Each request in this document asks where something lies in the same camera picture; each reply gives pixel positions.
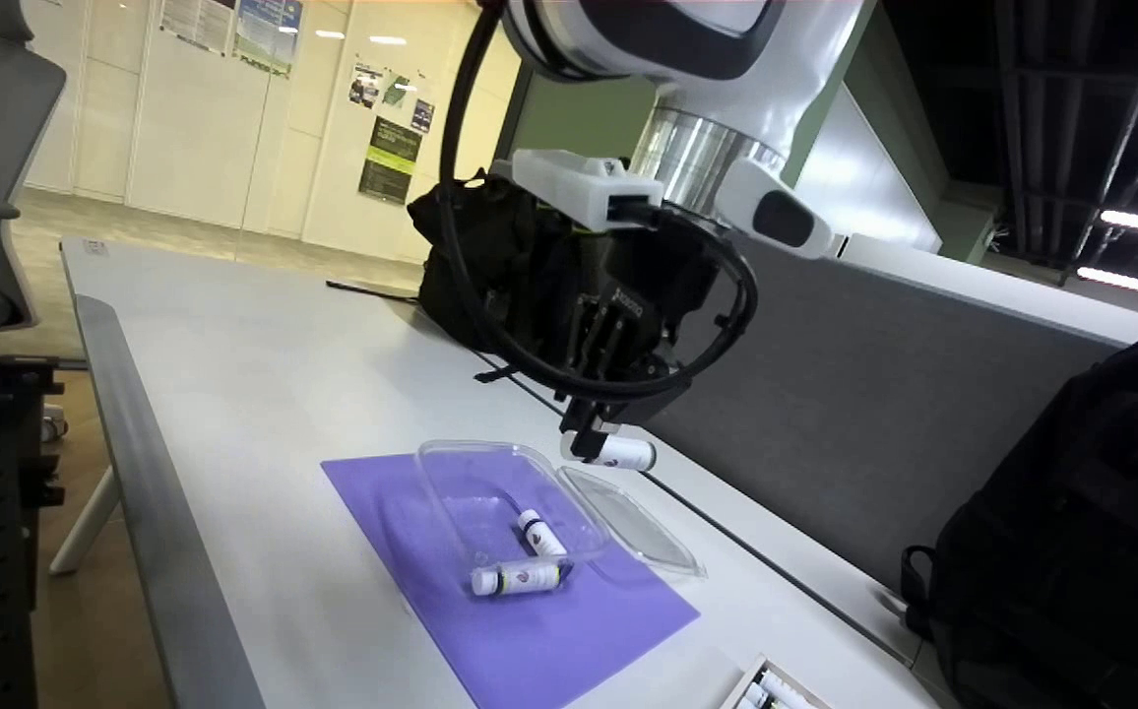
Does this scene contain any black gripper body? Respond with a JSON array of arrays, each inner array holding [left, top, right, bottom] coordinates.
[[564, 212, 684, 402]]

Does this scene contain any clear plastic container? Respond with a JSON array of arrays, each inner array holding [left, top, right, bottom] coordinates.
[[413, 437, 618, 605]]

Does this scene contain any white-capped bottle yellow label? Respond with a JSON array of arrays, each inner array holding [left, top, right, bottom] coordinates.
[[465, 556, 575, 605]]

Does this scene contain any purple mat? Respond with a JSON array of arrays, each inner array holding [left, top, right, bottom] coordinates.
[[319, 447, 706, 709]]

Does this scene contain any gray desk partition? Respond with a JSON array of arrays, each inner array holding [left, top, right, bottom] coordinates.
[[643, 220, 1138, 623]]

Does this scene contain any white box with bottles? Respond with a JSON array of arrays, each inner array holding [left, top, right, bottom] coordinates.
[[717, 660, 839, 709]]

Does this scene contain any large black backpack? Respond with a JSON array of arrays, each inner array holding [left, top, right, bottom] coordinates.
[[896, 317, 1138, 709]]

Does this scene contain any white table leg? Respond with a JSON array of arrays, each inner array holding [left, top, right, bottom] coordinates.
[[46, 465, 125, 585]]

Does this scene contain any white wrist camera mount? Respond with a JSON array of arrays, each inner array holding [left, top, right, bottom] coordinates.
[[507, 145, 665, 224]]

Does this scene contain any green black wall poster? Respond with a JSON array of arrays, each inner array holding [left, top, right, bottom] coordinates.
[[357, 114, 425, 208]]

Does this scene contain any small wall picture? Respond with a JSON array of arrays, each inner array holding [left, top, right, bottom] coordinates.
[[346, 62, 386, 111]]

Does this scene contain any blue wall poster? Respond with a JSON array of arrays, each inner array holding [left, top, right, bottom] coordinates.
[[230, 0, 308, 78]]

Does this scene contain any white wall poster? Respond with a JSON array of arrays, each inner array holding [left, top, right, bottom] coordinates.
[[157, 0, 239, 56]]

